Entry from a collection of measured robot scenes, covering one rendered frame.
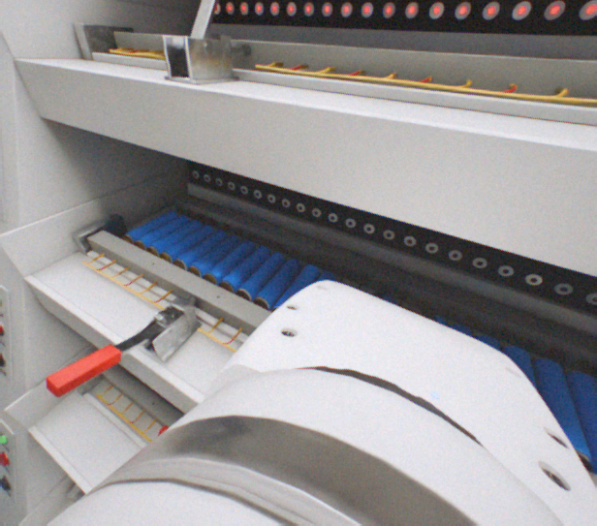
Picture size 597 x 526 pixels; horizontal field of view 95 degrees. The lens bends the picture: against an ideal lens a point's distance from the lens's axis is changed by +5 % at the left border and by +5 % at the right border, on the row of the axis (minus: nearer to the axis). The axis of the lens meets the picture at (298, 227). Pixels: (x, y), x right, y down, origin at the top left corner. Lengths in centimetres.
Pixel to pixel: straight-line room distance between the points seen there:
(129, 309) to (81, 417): 21
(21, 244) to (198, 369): 22
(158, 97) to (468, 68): 18
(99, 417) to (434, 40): 55
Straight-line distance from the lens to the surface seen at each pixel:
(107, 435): 46
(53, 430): 50
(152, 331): 25
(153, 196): 43
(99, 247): 36
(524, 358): 29
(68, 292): 35
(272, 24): 38
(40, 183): 37
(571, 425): 27
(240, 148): 17
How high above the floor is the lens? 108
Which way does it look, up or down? 15 degrees down
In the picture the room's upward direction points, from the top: 13 degrees clockwise
